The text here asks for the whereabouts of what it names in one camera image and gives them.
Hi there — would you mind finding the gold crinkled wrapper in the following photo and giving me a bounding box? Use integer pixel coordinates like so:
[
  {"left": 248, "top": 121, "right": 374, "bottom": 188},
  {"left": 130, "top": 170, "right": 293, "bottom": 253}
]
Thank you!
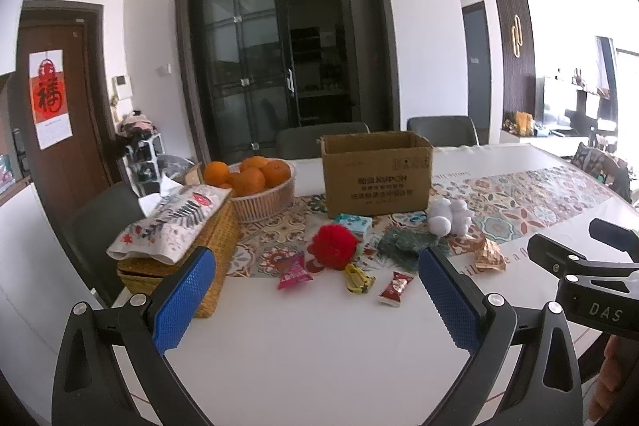
[{"left": 473, "top": 238, "right": 506, "bottom": 271}]

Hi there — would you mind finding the red candy packet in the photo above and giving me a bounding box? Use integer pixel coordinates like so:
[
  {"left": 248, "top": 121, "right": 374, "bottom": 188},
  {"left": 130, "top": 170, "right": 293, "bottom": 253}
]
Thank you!
[{"left": 378, "top": 270, "right": 415, "bottom": 307}]

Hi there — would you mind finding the dark green knitted cloth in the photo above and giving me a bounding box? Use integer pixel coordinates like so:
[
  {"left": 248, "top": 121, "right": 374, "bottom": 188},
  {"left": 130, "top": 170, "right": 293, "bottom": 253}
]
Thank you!
[{"left": 377, "top": 227, "right": 449, "bottom": 273}]

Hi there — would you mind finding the white plush toy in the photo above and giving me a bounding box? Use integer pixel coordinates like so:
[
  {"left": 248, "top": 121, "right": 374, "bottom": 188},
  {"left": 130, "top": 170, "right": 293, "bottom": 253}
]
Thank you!
[{"left": 427, "top": 197, "right": 474, "bottom": 238}]

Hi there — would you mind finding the yellow carabiner toy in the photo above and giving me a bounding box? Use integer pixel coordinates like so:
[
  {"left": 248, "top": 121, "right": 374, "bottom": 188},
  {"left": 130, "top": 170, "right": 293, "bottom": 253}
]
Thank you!
[{"left": 344, "top": 264, "right": 376, "bottom": 294}]

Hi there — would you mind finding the teal cartoon tissue pack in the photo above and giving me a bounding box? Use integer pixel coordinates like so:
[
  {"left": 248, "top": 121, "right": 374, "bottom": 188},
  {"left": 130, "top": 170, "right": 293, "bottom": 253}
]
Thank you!
[{"left": 333, "top": 213, "right": 373, "bottom": 242}]

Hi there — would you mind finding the red fluffy pompom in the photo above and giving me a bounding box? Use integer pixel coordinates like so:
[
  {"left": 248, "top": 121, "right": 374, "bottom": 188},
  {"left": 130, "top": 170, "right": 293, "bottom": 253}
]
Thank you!
[{"left": 309, "top": 224, "right": 359, "bottom": 270}]

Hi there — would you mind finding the pink snack packet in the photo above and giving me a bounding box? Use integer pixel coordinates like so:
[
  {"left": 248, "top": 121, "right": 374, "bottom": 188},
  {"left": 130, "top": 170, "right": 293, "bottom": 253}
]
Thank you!
[{"left": 275, "top": 254, "right": 313, "bottom": 290}]

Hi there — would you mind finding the person's right hand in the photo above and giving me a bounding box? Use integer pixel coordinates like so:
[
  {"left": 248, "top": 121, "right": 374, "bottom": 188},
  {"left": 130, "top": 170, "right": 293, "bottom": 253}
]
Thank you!
[{"left": 588, "top": 335, "right": 630, "bottom": 423}]

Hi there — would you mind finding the floral fabric cover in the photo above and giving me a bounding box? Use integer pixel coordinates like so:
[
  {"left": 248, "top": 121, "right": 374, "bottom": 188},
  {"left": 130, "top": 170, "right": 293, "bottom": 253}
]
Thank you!
[{"left": 106, "top": 185, "right": 231, "bottom": 265}]

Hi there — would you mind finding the dark chair near left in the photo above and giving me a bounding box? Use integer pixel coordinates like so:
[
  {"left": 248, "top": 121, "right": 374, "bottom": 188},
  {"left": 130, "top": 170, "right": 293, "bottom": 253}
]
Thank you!
[{"left": 63, "top": 183, "right": 144, "bottom": 307}]

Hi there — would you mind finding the dark grey chair right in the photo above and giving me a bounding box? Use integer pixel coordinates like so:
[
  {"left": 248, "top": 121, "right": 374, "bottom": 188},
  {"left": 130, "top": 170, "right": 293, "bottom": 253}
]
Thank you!
[{"left": 407, "top": 116, "right": 479, "bottom": 147}]

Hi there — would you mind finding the dark grey chair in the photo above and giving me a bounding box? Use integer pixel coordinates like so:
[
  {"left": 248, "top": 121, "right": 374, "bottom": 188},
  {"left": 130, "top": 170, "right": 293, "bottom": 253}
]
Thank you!
[
  {"left": 407, "top": 116, "right": 479, "bottom": 147},
  {"left": 275, "top": 122, "right": 369, "bottom": 160}
]

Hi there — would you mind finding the brown cardboard box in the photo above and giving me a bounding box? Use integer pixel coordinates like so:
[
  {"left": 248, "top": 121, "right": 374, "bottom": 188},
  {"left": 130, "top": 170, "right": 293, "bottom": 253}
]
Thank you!
[{"left": 321, "top": 131, "right": 433, "bottom": 218}]

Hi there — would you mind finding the woven wicker tissue box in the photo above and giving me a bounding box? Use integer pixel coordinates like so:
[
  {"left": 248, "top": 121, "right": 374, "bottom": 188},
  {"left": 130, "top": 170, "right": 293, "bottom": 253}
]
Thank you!
[{"left": 116, "top": 198, "right": 244, "bottom": 319}]

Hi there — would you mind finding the brown wooden entry door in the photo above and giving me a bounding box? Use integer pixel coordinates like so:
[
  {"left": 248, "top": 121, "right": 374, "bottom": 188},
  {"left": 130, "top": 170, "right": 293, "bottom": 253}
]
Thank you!
[{"left": 9, "top": 0, "right": 121, "bottom": 227}]

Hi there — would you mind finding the white shoe rack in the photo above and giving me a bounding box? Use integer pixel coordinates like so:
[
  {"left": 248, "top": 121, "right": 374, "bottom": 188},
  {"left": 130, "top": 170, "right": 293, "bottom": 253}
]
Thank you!
[{"left": 125, "top": 131, "right": 163, "bottom": 196}]

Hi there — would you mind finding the orange fruit left outer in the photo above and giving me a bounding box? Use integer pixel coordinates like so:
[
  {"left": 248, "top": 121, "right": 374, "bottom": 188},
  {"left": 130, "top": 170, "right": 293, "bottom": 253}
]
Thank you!
[{"left": 202, "top": 161, "right": 231, "bottom": 187}]

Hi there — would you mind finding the white plastic fruit basket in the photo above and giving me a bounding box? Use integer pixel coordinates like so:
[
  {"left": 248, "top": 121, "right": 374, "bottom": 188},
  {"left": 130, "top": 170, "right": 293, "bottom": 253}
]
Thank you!
[{"left": 231, "top": 160, "right": 297, "bottom": 224}]

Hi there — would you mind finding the dark grey chair left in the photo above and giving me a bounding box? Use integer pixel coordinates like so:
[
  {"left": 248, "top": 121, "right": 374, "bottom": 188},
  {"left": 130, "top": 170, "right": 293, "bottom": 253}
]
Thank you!
[{"left": 275, "top": 122, "right": 369, "bottom": 160}]

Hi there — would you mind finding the orange fruit right top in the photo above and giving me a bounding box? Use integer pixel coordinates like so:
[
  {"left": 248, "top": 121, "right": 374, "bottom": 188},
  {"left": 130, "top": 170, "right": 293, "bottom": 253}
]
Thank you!
[{"left": 261, "top": 159, "right": 292, "bottom": 188}]

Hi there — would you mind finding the orange fruit front large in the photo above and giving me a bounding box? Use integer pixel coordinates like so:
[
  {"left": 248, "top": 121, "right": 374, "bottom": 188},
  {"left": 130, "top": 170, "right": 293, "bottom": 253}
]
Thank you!
[{"left": 231, "top": 166, "right": 265, "bottom": 197}]

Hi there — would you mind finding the black glass sliding door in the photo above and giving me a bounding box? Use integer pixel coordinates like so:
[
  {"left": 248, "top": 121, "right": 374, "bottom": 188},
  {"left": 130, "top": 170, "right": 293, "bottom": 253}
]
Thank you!
[{"left": 175, "top": 0, "right": 400, "bottom": 162}]

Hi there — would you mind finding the dark wall panel with logo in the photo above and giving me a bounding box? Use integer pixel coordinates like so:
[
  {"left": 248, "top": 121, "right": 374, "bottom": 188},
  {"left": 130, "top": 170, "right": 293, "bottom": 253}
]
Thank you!
[{"left": 495, "top": 0, "right": 536, "bottom": 115}]

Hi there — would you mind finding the red fu wall calendar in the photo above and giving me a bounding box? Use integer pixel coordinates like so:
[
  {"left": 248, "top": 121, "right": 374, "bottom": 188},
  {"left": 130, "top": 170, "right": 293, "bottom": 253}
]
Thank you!
[{"left": 28, "top": 50, "right": 73, "bottom": 150}]

